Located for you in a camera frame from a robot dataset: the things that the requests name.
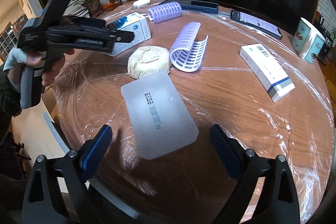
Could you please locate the blue white medicine box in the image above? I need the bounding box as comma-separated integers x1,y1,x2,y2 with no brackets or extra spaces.
105,12,153,58

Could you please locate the purple hair roller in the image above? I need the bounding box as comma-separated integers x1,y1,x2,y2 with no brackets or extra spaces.
147,2,182,24
170,22,209,73

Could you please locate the white frosted plastic lid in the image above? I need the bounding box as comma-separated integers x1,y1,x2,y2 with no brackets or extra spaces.
121,71,199,160

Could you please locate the white blue carton box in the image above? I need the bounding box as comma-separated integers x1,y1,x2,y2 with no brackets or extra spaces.
239,44,295,102

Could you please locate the person's left hand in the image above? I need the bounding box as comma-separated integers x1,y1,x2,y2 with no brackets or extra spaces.
26,49,75,87

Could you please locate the stack of books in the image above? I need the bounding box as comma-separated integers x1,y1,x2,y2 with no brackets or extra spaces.
71,6,91,18

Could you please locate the potted green plant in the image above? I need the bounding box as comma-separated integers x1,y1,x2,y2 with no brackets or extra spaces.
70,0,101,16

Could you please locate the white oval case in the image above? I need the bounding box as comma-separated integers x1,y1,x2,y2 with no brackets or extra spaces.
133,0,151,8

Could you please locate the open purple hair roller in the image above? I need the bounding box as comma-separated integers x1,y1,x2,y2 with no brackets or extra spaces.
170,22,209,73

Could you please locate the black smartphone lit screen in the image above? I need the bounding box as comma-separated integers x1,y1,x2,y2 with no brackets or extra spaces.
230,10,282,40

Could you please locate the teal white fish mug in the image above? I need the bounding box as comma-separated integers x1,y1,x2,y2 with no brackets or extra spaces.
291,18,325,64

